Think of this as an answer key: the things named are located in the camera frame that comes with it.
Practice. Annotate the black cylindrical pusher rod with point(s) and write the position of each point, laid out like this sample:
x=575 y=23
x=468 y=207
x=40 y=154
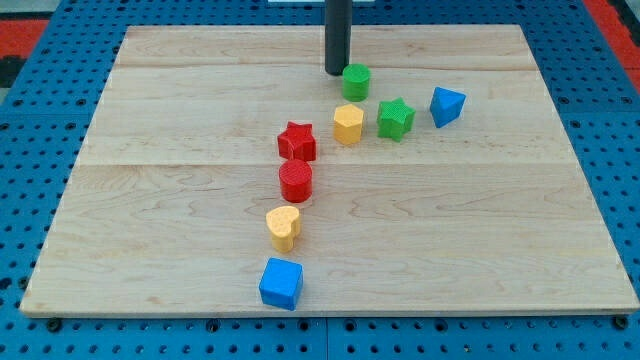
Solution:
x=337 y=30

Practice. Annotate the green star block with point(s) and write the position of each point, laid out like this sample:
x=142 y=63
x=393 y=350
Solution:
x=394 y=119

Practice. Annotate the red star block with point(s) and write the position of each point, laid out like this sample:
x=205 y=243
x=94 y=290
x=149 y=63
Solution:
x=297 y=142

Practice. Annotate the green cylinder block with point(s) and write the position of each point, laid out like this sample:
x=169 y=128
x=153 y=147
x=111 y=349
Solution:
x=356 y=80

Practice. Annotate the yellow hexagon block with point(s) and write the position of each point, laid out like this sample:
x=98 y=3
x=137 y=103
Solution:
x=348 y=124

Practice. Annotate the blue triangle block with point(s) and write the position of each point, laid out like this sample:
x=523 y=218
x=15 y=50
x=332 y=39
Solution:
x=446 y=106

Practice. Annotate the red cylinder block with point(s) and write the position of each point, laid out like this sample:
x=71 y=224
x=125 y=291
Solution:
x=295 y=177

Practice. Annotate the wooden board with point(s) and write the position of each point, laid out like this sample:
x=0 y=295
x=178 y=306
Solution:
x=163 y=215

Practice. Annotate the yellow heart block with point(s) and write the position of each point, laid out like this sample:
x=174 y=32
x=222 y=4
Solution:
x=284 y=225

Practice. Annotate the blue cube block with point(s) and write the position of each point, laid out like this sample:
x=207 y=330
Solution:
x=281 y=283

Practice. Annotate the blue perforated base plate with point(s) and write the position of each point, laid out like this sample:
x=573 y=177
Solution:
x=47 y=111

